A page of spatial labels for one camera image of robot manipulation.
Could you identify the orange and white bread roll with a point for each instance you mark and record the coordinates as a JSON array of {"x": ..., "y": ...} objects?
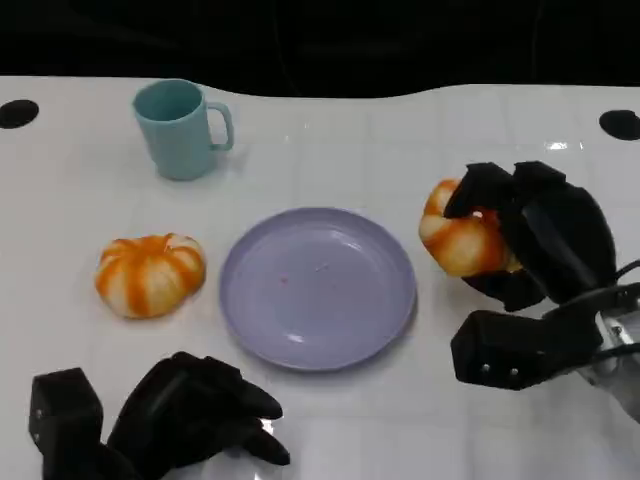
[
  {"x": 150, "y": 275},
  {"x": 460, "y": 245}
]

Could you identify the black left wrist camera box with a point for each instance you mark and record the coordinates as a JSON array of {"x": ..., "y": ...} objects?
[{"x": 62, "y": 410}]

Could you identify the pale green mug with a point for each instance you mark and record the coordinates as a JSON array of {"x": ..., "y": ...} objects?
[{"x": 175, "y": 135}]

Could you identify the black table grommet hole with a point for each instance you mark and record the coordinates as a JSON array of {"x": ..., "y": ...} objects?
[
  {"x": 18, "y": 114},
  {"x": 620, "y": 125}
]

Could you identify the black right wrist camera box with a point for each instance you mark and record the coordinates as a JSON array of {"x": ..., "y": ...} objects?
[{"x": 515, "y": 350}]

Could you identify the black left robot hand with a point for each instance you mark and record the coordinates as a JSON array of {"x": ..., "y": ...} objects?
[{"x": 185, "y": 410}]

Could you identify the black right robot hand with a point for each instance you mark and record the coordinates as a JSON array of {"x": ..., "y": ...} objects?
[{"x": 565, "y": 235}]

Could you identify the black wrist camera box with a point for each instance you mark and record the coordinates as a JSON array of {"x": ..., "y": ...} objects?
[
  {"x": 62, "y": 410},
  {"x": 515, "y": 350}
]

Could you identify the lilac plate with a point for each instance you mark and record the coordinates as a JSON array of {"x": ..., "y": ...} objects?
[{"x": 320, "y": 285}]

